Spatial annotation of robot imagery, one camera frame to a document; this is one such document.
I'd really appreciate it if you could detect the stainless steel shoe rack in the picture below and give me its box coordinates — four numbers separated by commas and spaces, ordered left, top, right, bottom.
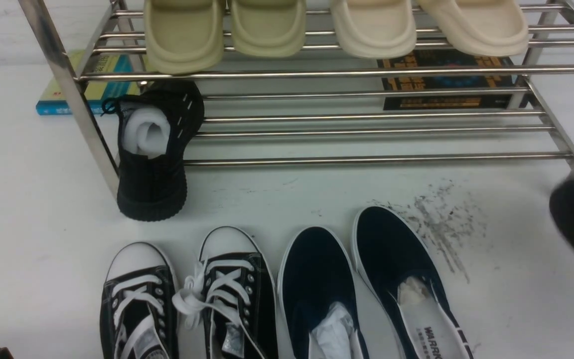
19, 0, 574, 195

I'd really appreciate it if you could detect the black white canvas sneaker right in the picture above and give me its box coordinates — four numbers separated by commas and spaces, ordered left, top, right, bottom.
172, 226, 280, 359

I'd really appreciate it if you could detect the black white canvas sneaker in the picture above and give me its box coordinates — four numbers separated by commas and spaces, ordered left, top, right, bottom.
172, 226, 280, 359
99, 242, 179, 359

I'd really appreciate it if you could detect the navy slip-on shoe left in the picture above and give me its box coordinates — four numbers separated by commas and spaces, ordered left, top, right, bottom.
278, 226, 369, 359

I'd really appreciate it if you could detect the navy slip-on shoe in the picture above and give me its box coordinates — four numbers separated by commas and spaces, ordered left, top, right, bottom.
278, 226, 369, 359
351, 206, 472, 359

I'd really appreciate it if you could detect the navy slip-on shoe right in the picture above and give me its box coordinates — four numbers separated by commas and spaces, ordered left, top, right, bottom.
351, 206, 472, 359

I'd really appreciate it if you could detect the olive green slipper, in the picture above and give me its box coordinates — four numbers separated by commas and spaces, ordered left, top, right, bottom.
143, 0, 226, 74
227, 0, 307, 58

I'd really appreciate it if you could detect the cream slipper, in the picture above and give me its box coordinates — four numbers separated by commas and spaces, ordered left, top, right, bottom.
330, 0, 417, 59
417, 0, 529, 57

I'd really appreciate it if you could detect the olive green slipper, far left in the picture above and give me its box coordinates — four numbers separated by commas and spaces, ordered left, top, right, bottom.
143, 0, 226, 74

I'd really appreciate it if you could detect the black orange book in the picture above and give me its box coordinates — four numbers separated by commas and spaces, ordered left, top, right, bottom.
377, 49, 528, 111

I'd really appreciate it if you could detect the black white canvas sneaker left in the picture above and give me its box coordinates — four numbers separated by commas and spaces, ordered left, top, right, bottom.
99, 242, 179, 359

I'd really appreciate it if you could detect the blue yellow book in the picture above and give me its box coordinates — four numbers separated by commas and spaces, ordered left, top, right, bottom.
35, 54, 141, 116

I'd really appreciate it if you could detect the cream slipper, far right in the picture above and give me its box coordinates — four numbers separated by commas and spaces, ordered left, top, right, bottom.
417, 0, 529, 57

